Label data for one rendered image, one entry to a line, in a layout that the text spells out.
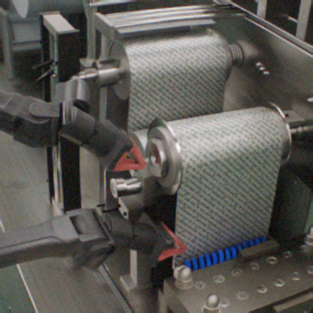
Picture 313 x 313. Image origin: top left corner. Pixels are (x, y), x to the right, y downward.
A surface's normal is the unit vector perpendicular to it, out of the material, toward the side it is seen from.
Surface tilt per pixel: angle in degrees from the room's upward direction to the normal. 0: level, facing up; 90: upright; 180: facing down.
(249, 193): 90
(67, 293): 0
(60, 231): 25
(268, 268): 0
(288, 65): 90
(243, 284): 0
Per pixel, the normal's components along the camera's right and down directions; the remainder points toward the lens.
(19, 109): 0.24, -0.62
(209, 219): 0.45, 0.51
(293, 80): -0.89, 0.21
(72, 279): 0.05, -0.83
